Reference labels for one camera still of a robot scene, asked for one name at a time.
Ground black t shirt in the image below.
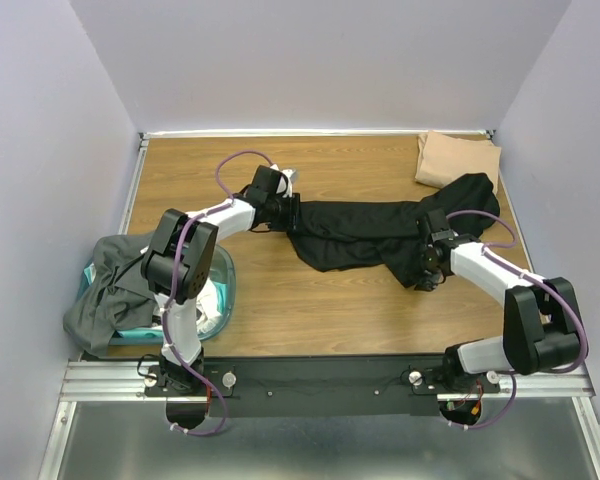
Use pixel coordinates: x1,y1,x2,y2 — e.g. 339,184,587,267
287,173,500,291

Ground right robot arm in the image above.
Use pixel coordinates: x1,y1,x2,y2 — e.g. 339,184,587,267
416,209,589,392

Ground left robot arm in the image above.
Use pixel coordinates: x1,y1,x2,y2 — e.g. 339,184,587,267
141,164,300,395

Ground teal plastic basket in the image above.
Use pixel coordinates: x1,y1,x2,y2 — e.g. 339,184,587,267
77,246,236,348

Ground folded beige t shirt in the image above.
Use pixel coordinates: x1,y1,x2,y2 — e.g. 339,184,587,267
415,131,501,194

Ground white clothes in basket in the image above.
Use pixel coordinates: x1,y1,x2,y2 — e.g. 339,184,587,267
196,280,222,334

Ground grey t shirt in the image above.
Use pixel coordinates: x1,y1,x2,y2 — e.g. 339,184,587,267
63,232,156,357

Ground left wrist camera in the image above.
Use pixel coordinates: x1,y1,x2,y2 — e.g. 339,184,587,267
271,164,298,198

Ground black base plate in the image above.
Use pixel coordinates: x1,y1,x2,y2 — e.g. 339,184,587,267
136,354,500,418

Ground aluminium rail frame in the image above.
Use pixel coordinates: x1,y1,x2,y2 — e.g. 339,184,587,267
38,131,600,480

